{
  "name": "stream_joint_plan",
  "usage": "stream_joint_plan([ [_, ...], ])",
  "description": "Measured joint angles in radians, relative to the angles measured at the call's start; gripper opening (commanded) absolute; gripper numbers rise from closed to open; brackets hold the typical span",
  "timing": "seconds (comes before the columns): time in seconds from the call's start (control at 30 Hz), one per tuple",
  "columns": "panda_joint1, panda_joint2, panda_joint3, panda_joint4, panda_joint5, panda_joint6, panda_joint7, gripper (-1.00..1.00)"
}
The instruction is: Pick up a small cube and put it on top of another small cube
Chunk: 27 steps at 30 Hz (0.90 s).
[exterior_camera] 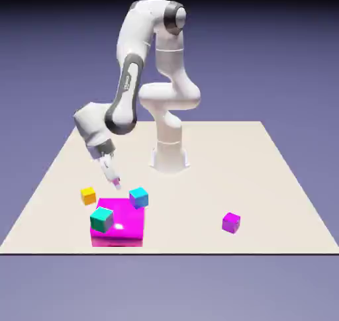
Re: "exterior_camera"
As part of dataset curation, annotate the small blue cube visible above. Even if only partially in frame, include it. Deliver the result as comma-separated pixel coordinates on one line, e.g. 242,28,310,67
128,186,150,210

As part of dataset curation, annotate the large magenta box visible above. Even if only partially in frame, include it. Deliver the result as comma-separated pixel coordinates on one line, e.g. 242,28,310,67
89,197,146,248

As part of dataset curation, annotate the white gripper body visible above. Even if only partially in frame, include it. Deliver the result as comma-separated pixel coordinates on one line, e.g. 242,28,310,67
97,154,121,184

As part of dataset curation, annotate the small orange cube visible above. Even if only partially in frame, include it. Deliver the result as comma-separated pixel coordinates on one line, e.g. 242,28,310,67
80,186,97,206

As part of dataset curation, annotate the small purple cube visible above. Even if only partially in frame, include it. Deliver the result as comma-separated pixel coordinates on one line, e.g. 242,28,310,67
221,212,242,234

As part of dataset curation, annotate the small teal cube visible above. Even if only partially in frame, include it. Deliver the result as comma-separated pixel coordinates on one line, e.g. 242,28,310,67
89,206,115,234

